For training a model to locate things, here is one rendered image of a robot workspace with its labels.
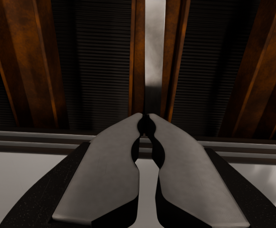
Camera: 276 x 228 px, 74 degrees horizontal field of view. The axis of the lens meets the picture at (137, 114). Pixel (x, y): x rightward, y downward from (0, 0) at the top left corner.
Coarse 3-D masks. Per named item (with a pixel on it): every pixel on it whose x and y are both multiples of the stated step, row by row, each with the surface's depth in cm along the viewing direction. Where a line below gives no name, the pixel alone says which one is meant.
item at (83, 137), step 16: (0, 128) 23; (16, 128) 24; (32, 128) 24; (48, 128) 24; (0, 144) 23; (16, 144) 23; (32, 144) 23; (48, 144) 23; (64, 144) 23; (144, 144) 23; (208, 144) 24; (224, 144) 24; (240, 144) 24; (256, 144) 24; (272, 144) 24; (240, 160) 23; (256, 160) 23; (272, 160) 23
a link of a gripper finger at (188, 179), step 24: (168, 144) 9; (192, 144) 9; (168, 168) 8; (192, 168) 8; (168, 192) 7; (192, 192) 7; (216, 192) 7; (168, 216) 7; (192, 216) 6; (216, 216) 6; (240, 216) 6
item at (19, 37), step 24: (0, 0) 28; (24, 0) 29; (48, 0) 28; (0, 24) 29; (24, 24) 30; (48, 24) 29; (0, 48) 29; (24, 48) 32; (48, 48) 29; (0, 72) 30; (24, 72) 34; (48, 72) 30; (24, 96) 36; (48, 96) 36; (24, 120) 36; (48, 120) 39
